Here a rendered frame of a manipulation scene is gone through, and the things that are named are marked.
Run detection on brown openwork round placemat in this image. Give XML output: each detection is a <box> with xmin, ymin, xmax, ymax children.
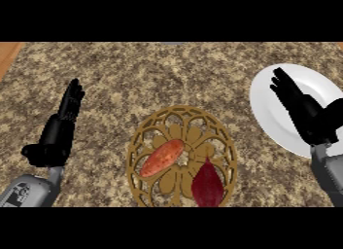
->
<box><xmin>125</xmin><ymin>105</ymin><xmax>240</xmax><ymax>208</ymax></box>

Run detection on orange sweet potato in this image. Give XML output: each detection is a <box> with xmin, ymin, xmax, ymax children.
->
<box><xmin>140</xmin><ymin>138</ymin><xmax>185</xmax><ymax>178</ymax></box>

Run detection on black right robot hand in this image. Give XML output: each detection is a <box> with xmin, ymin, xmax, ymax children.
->
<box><xmin>270</xmin><ymin>67</ymin><xmax>343</xmax><ymax>146</ymax></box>

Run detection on white round plate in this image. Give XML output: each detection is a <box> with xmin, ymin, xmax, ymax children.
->
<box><xmin>249</xmin><ymin>62</ymin><xmax>343</xmax><ymax>160</ymax></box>

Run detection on dark red sweet potato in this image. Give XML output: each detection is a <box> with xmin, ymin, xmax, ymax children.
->
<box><xmin>190</xmin><ymin>157</ymin><xmax>225</xmax><ymax>208</ymax></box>

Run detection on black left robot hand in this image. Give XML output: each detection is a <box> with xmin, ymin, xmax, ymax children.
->
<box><xmin>21</xmin><ymin>78</ymin><xmax>86</xmax><ymax>168</ymax></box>

